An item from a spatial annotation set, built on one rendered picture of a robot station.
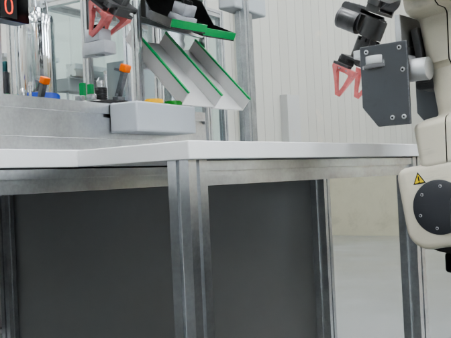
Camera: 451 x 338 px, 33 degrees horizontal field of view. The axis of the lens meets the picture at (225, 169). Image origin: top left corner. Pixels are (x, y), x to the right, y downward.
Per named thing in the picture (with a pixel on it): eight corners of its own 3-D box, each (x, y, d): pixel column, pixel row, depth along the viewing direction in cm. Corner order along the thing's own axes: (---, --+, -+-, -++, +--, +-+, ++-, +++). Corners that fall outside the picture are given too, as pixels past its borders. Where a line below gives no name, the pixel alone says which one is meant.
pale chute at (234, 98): (243, 110, 214) (251, 98, 212) (211, 108, 204) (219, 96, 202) (188, 51, 227) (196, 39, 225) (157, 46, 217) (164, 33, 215)
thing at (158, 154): (429, 155, 186) (429, 144, 187) (188, 159, 116) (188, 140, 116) (211, 168, 230) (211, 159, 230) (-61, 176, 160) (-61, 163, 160)
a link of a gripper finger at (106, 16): (74, 27, 176) (92, -9, 173) (95, 31, 182) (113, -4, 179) (92, 42, 173) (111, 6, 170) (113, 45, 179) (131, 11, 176)
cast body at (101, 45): (117, 53, 178) (115, 24, 178) (104, 51, 174) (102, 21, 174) (89, 59, 182) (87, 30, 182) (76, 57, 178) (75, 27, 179)
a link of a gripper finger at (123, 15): (80, 28, 177) (98, -8, 174) (101, 32, 183) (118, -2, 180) (98, 43, 174) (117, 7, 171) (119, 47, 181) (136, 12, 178)
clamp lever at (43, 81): (43, 107, 189) (51, 78, 188) (38, 106, 187) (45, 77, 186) (34, 103, 191) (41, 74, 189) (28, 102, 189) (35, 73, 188)
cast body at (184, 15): (194, 30, 199) (201, 4, 197) (182, 28, 196) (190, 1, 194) (173, 21, 204) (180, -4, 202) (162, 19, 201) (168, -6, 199)
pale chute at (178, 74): (215, 108, 201) (223, 94, 199) (180, 105, 191) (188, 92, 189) (159, 44, 214) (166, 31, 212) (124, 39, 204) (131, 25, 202)
